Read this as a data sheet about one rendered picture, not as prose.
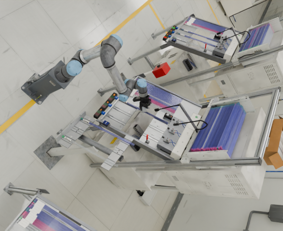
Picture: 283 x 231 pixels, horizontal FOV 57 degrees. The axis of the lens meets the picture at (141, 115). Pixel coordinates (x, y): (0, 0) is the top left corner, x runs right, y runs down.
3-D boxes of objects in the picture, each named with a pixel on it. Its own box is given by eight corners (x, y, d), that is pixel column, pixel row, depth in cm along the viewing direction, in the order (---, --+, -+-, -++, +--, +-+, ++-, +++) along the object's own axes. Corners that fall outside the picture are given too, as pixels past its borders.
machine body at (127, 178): (80, 151, 289) (113, 147, 245) (113, 110, 330) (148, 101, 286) (114, 188, 313) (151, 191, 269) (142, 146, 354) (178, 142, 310)
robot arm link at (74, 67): (58, 71, 214) (66, 66, 205) (67, 60, 221) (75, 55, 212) (69, 81, 220) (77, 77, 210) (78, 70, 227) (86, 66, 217)
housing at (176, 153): (168, 160, 218) (171, 151, 207) (189, 121, 247) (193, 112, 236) (176, 165, 216) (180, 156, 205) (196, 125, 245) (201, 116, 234)
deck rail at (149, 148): (99, 125, 230) (99, 121, 225) (100, 123, 231) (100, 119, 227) (171, 163, 215) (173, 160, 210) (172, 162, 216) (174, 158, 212)
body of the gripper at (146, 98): (147, 109, 228) (146, 99, 220) (139, 107, 232) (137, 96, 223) (151, 103, 233) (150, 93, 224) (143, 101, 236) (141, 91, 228)
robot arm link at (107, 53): (104, 53, 177) (130, 103, 211) (111, 44, 183) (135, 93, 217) (91, 54, 183) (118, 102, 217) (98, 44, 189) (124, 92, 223)
